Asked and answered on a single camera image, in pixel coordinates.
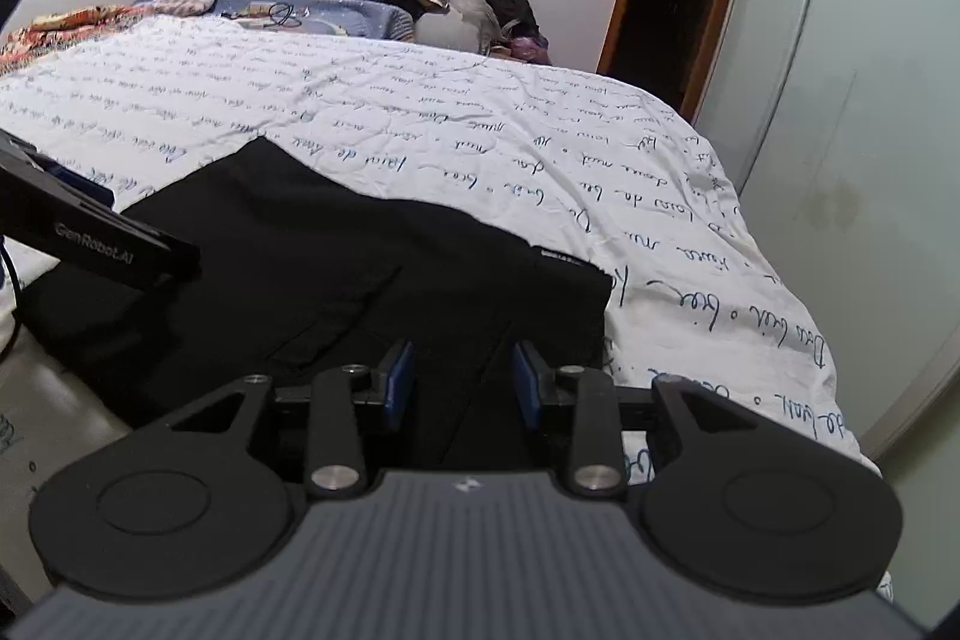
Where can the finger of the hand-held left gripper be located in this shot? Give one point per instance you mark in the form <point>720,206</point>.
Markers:
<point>71,179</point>

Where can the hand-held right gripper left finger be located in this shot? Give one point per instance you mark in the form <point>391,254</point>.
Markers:
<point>397,385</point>

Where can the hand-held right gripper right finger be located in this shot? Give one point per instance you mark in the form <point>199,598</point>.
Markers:
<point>525,385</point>

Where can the black pants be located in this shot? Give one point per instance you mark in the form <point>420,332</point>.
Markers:
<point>337,257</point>

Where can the red floral blanket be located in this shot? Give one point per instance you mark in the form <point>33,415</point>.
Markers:
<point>67,29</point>

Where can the pink striped cloth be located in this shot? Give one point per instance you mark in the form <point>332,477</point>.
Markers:
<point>184,0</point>

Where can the white printed bed sheet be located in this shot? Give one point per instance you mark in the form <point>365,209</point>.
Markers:
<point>450,108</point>

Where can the light blue pillow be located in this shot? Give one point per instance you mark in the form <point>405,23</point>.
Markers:
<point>352,19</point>

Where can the purple cloth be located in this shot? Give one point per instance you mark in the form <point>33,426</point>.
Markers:
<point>531,49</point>

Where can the grey cloth bundle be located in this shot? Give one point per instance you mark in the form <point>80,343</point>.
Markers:
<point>454,25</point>

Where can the black bag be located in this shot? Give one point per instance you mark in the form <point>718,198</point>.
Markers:
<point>514,10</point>

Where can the frosted glass wardrobe door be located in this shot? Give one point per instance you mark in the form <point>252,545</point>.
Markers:
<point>862,123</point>

